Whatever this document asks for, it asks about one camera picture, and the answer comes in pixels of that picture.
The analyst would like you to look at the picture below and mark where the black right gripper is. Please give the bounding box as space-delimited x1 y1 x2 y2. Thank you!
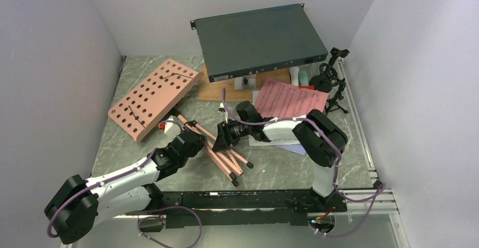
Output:
212 119 252 153

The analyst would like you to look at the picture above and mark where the white sheet music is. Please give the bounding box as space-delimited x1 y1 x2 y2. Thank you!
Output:
249 90 297 147

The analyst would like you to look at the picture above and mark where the pink music stand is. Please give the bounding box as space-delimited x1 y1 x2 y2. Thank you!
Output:
107 58 254 188

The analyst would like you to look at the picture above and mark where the pink sheet music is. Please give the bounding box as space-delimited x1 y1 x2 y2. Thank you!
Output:
254 78 328 118

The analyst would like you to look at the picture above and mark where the lavender sheet music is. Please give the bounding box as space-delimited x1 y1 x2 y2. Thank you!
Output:
277 144 306 156

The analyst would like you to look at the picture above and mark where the white microphone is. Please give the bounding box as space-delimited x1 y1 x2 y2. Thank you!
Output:
289 66 300 86

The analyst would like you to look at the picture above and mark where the mint green microphone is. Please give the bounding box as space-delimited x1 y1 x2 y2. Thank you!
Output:
298 71 309 86

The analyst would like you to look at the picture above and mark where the black round-base mic stand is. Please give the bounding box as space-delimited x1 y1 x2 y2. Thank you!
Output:
309 47 350 93

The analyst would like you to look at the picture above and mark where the black tripod mic stand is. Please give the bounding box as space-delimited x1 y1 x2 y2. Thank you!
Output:
318 63 349 115

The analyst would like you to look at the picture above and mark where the red sheet music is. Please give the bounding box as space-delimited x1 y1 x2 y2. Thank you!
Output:
298 85 315 90

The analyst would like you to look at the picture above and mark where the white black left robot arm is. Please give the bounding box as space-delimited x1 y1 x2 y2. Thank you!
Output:
44 130 206 245

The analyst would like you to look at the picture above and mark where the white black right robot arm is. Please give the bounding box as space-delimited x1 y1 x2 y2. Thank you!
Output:
212 101 348 211

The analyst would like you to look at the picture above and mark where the wooden board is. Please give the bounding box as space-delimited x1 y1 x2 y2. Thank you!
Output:
197 64 293 103

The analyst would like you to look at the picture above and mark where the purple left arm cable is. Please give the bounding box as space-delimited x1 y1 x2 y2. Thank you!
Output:
46 120 184 238

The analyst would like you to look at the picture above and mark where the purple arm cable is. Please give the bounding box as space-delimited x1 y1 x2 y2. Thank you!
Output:
220 88 386 239
46 120 184 238

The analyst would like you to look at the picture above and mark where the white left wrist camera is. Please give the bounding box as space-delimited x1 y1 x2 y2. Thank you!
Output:
158 116 183 139

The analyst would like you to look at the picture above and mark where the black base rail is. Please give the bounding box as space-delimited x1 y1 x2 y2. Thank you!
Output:
131 189 347 229

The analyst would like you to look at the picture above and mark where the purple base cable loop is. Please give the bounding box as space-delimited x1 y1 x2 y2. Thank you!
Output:
137 206 203 248

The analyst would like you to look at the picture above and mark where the grey unit support bracket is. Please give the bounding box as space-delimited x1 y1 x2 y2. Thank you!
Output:
234 75 256 90

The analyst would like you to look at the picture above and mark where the dark rack-mount audio unit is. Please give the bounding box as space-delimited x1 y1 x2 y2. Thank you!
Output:
190 3 329 82

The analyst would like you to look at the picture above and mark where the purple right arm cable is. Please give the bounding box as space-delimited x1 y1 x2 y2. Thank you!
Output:
220 88 386 239

